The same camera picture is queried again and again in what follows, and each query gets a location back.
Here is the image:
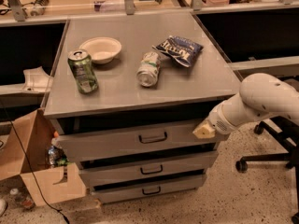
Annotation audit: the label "grey top drawer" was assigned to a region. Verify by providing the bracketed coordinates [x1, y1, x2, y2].
[58, 119, 228, 162]

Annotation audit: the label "grey drawer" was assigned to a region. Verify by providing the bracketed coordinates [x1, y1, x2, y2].
[91, 170, 206, 203]
[79, 147, 218, 188]
[58, 119, 228, 162]

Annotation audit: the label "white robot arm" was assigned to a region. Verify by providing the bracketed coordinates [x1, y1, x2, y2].
[192, 73, 299, 139]

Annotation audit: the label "grey drawer cabinet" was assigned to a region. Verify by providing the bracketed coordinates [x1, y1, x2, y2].
[40, 10, 250, 205]

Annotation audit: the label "grey bottom drawer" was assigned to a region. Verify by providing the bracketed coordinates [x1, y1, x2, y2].
[91, 170, 206, 203]

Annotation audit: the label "grey middle drawer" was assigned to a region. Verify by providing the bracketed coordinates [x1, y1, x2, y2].
[79, 147, 218, 188]

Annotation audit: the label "black office chair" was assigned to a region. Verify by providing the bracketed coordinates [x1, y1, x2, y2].
[235, 119, 298, 224]

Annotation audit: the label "white green lying can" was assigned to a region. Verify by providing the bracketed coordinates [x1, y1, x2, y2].
[136, 51, 161, 87]

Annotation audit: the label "blue chip bag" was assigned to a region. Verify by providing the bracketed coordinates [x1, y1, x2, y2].
[153, 35, 203, 68]

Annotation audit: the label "white paper bowl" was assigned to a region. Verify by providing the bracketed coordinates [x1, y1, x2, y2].
[79, 37, 122, 64]

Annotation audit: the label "green upright soda can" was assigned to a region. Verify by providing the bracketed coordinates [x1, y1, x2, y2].
[67, 49, 98, 94]

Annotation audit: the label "bottles inside cardboard box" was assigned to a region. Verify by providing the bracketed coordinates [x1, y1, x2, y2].
[47, 132, 69, 168]

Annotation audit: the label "brown cardboard box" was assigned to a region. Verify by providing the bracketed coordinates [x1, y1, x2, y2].
[0, 109, 86, 206]

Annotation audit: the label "plastic bottle on floor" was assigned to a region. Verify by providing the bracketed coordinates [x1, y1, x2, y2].
[10, 188, 35, 210]

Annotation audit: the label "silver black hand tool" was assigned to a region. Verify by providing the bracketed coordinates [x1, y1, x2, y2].
[30, 0, 50, 16]

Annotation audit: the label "black top drawer handle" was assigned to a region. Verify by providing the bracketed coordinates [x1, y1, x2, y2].
[138, 132, 167, 144]

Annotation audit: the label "black floor cable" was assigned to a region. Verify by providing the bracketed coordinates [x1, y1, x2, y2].
[0, 98, 71, 224]

